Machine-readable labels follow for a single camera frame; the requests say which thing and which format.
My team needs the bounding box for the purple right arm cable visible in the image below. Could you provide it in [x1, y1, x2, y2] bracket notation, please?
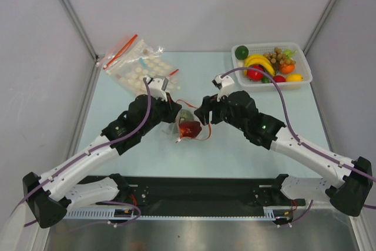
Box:
[219, 67, 376, 228]

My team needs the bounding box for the white plastic fruit basket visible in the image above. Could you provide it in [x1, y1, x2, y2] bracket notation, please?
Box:
[231, 42, 313, 91]

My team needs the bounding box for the orange tangerine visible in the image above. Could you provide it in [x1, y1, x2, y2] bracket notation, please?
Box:
[279, 63, 296, 74]

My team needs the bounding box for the bright red apple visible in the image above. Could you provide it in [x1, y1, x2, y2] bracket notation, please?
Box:
[246, 65, 264, 82]

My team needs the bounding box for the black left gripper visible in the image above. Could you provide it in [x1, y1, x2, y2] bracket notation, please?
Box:
[139, 91, 181, 136]

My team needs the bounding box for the green lime ball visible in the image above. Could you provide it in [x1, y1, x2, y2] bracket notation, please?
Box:
[234, 45, 249, 60]

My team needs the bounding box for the yellow lemon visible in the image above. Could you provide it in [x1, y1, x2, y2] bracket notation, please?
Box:
[286, 73, 303, 82]

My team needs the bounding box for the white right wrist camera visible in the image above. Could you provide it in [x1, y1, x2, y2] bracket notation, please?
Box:
[212, 75, 234, 102]

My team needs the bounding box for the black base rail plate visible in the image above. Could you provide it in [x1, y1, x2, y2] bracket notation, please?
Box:
[85, 175, 306, 217]

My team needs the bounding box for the small red tomato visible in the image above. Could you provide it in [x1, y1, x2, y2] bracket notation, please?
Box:
[273, 75, 286, 83]

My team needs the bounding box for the yellow banana bunch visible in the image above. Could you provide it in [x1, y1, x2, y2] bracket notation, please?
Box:
[244, 54, 276, 77]

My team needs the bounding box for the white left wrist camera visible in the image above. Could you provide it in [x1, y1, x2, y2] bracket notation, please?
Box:
[143, 75, 169, 101]

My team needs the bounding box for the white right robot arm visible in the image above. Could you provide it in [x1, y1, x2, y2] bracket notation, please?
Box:
[194, 91, 373, 217]

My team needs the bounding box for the dark red apple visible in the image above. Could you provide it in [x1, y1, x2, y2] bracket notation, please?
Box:
[179, 121, 202, 138]

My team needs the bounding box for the polka dot zip bags pile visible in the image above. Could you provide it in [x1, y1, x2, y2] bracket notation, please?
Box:
[104, 36, 181, 95]

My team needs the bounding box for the green netted melon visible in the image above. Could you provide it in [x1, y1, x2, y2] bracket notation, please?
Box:
[169, 109, 194, 134]

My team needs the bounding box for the white slotted cable duct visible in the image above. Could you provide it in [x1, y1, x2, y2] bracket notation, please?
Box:
[65, 205, 291, 220]

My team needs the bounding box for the clear bag with red zipper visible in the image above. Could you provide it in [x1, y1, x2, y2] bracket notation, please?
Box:
[96, 34, 138, 70]

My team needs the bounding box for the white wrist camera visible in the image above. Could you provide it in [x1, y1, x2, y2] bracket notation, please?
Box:
[212, 75, 234, 102]
[143, 75, 169, 101]

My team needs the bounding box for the green leafy vegetable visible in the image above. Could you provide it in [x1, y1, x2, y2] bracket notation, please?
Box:
[282, 49, 297, 58]

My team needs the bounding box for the green cucumber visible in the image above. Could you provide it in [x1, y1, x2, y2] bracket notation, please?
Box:
[261, 76, 271, 83]

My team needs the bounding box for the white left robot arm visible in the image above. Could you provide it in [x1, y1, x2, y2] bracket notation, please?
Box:
[22, 95, 182, 229]

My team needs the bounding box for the clear zip bag red zipper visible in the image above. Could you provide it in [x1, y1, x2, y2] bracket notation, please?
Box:
[161, 99, 212, 143]

